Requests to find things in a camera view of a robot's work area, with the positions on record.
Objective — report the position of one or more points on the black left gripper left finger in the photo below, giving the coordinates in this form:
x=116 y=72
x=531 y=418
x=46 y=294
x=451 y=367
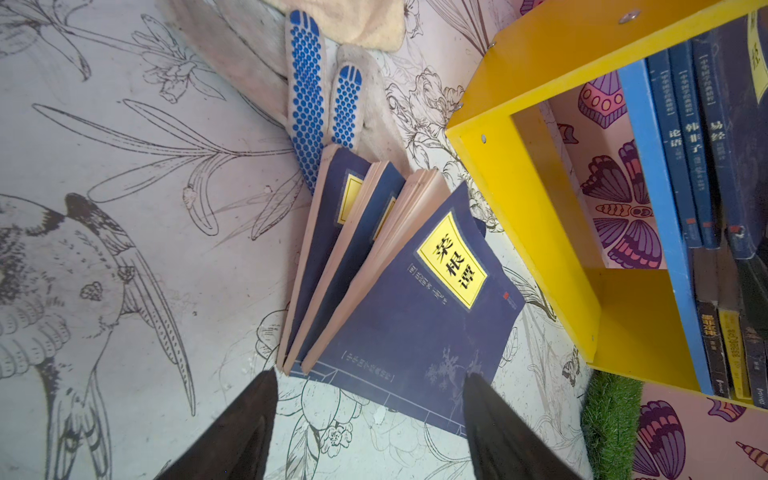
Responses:
x=236 y=445

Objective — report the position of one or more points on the navy book with yellow label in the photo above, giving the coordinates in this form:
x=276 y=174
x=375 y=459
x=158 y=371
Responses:
x=660 y=76

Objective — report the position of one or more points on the green artificial grass mat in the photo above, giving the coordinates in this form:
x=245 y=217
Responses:
x=609 y=421

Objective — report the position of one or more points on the yellow shelf with coloured boards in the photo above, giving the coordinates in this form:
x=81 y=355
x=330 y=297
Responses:
x=640 y=324

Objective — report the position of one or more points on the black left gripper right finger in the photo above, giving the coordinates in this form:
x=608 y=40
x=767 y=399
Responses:
x=501 y=444

